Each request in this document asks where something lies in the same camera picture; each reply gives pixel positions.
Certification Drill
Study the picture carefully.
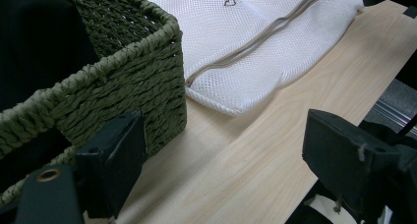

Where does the green woven basket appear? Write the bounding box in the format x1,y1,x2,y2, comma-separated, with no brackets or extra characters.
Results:
0,0,188,208

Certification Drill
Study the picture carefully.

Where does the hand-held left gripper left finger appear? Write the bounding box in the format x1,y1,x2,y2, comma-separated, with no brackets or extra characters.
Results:
75,109,148,219

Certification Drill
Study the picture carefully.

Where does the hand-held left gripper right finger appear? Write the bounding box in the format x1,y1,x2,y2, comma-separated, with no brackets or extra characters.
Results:
301,108,414,223

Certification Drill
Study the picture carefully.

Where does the black cloth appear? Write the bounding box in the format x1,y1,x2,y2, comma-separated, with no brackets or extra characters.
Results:
0,0,100,112

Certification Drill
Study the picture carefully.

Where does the white mesh laundry bag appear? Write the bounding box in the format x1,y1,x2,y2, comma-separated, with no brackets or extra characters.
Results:
131,0,365,118

